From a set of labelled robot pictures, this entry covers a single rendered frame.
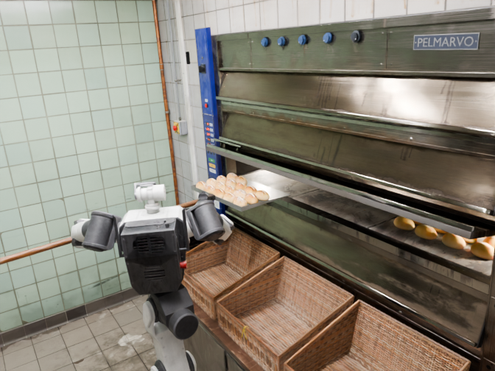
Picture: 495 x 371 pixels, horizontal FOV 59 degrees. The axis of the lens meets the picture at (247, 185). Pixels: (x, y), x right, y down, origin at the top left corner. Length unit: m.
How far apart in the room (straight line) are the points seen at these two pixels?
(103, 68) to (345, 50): 2.04
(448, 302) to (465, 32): 1.00
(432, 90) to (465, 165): 0.30
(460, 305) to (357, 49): 1.09
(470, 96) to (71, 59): 2.66
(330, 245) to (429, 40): 1.10
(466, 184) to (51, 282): 3.04
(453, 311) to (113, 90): 2.72
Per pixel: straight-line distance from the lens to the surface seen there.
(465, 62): 1.68
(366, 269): 2.15
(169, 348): 2.11
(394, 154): 1.89
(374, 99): 1.90
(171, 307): 1.87
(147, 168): 3.71
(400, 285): 2.05
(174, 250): 1.69
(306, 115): 2.21
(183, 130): 3.40
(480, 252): 1.96
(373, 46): 1.91
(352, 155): 2.02
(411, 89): 1.80
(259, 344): 2.17
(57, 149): 3.50
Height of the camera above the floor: 2.04
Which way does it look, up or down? 18 degrees down
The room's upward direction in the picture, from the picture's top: 4 degrees counter-clockwise
